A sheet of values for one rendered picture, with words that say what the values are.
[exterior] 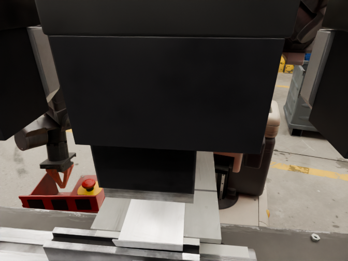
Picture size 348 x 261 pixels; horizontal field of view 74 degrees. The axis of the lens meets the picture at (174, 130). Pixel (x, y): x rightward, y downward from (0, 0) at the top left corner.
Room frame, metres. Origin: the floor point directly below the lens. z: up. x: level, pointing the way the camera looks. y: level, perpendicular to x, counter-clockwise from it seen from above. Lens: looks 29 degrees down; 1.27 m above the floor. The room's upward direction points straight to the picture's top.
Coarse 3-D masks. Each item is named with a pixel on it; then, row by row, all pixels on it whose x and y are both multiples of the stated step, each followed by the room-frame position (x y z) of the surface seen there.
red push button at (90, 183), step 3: (84, 180) 0.53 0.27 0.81; (87, 180) 0.53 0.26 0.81; (90, 180) 0.53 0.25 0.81; (93, 180) 0.53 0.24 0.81; (84, 183) 0.52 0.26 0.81; (87, 183) 0.52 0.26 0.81; (90, 183) 0.52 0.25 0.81; (93, 183) 0.52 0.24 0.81; (84, 186) 0.51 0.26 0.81; (87, 186) 0.51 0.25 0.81; (90, 186) 0.51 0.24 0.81; (93, 186) 0.52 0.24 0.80; (87, 189) 0.52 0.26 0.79; (90, 189) 0.52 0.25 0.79; (93, 189) 0.52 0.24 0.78
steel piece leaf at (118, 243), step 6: (114, 240) 0.18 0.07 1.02; (120, 240) 0.18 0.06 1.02; (126, 240) 0.18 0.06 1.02; (126, 246) 0.18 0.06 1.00; (132, 246) 0.18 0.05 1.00; (138, 246) 0.18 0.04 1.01; (144, 246) 0.18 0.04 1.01; (150, 246) 0.18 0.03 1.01; (156, 246) 0.18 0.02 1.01; (162, 246) 0.18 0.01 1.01; (168, 246) 0.18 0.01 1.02; (174, 246) 0.17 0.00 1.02; (180, 246) 0.17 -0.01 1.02
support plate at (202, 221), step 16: (208, 160) 0.37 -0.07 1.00; (208, 176) 0.32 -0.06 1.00; (208, 192) 0.28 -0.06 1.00; (112, 208) 0.25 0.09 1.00; (192, 208) 0.25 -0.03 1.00; (208, 208) 0.25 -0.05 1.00; (96, 224) 0.22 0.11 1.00; (112, 224) 0.22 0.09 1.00; (192, 224) 0.22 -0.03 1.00; (208, 224) 0.22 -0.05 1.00; (208, 240) 0.20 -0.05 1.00
